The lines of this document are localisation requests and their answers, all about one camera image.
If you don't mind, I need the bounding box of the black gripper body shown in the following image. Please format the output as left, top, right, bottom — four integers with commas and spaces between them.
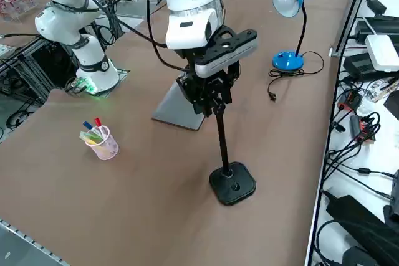
176, 48, 241, 90

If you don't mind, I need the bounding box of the black desktop phone stand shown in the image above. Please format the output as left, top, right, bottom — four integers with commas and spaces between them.
192, 91, 257, 207

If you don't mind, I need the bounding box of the grey closed laptop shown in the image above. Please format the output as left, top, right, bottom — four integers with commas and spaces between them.
151, 75, 206, 132

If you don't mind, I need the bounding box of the blue desk lamp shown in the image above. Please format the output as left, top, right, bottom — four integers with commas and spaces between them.
271, 0, 314, 72

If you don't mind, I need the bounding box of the pink mesh pen cup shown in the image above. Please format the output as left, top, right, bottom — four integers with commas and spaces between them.
84, 125, 120, 161

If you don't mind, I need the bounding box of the green highlighter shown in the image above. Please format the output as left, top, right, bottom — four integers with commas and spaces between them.
79, 131, 105, 143

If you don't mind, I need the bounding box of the red black connector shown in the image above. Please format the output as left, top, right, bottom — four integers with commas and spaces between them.
339, 90, 363, 112

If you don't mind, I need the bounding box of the black power brick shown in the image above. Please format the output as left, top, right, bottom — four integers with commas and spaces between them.
342, 53, 377, 80

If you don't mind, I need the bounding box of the orange black adapter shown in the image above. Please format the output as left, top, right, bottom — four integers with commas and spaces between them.
349, 113, 382, 145

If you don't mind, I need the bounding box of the white rectangular box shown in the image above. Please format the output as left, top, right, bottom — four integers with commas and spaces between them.
364, 34, 399, 73

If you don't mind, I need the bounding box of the printed packet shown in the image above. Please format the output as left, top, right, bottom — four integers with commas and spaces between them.
369, 77, 399, 102

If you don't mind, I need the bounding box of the black flat device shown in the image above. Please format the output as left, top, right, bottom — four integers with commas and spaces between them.
354, 16, 399, 45

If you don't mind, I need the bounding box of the small black power adapter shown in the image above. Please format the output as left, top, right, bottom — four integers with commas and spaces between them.
365, 0, 388, 15

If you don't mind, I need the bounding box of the black lamp power cable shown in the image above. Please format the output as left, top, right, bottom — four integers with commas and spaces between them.
267, 50, 325, 103

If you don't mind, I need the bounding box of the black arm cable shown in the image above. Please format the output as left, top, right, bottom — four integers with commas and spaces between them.
145, 0, 191, 72

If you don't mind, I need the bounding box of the aluminium frame post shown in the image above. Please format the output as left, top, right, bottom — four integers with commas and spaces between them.
329, 0, 377, 58

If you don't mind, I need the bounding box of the black aluminium frame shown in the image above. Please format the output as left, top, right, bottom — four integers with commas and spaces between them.
0, 34, 80, 105

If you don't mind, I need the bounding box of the black cable with ferrite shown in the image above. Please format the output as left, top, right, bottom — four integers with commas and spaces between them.
324, 149, 397, 200

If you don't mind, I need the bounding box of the perforated metal rail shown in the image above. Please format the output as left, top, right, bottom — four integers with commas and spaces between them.
0, 217, 70, 266

